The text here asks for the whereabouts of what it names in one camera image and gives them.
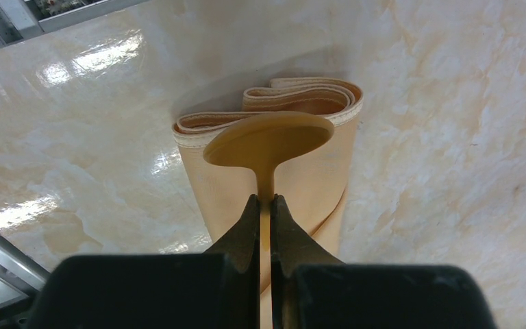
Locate peach cloth napkin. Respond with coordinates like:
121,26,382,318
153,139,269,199
173,77,363,254

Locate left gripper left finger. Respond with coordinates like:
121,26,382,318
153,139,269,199
26,195,260,328

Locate orange plastic spoon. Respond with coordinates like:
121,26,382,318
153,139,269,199
198,112,334,292

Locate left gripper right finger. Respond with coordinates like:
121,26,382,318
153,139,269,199
271,195,496,328

